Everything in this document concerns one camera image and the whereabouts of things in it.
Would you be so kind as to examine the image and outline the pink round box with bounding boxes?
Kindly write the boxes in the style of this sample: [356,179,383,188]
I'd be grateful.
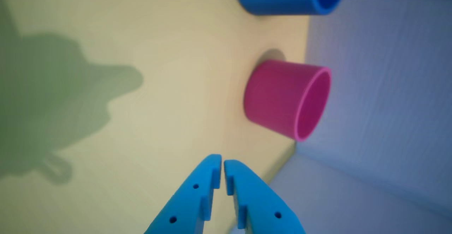
[243,59,332,142]

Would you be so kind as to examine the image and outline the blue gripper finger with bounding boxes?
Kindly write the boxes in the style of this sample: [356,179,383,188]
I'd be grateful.
[144,154,222,234]
[224,159,306,234]

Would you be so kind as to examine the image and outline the yellow paper sheet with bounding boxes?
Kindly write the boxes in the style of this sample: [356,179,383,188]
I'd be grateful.
[0,0,311,234]

